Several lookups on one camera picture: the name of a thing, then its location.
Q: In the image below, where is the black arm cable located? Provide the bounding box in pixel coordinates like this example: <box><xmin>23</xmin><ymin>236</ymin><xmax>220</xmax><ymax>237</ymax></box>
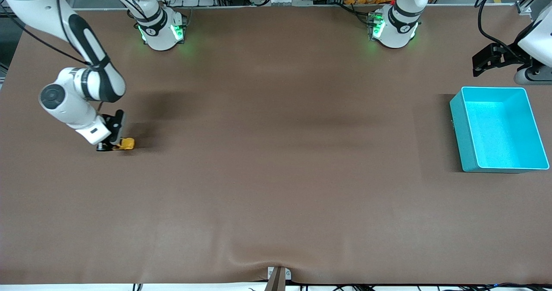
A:
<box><xmin>476</xmin><ymin>0</ymin><xmax>524</xmax><ymax>56</ymax></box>
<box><xmin>0</xmin><ymin>0</ymin><xmax>149</xmax><ymax>65</ymax></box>

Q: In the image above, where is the metal table edge clamp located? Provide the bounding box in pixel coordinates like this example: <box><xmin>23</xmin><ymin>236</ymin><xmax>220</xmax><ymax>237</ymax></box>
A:
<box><xmin>265</xmin><ymin>266</ymin><xmax>293</xmax><ymax>291</ymax></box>

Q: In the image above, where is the teal plastic bin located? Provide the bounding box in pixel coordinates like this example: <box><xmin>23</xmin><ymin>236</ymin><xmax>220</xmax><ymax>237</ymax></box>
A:
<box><xmin>450</xmin><ymin>87</ymin><xmax>550</xmax><ymax>173</ymax></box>

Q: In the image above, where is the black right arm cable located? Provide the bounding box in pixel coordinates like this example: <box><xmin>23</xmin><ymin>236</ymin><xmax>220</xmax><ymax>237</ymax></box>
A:
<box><xmin>0</xmin><ymin>0</ymin><xmax>149</xmax><ymax>65</ymax></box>

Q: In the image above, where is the brown table mat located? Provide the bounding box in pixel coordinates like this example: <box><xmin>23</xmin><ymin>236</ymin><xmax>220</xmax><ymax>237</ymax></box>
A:
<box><xmin>0</xmin><ymin>6</ymin><xmax>552</xmax><ymax>285</ymax></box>

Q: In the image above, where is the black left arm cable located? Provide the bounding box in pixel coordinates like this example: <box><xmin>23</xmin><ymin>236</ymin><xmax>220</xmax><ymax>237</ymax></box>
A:
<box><xmin>476</xmin><ymin>0</ymin><xmax>524</xmax><ymax>56</ymax></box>

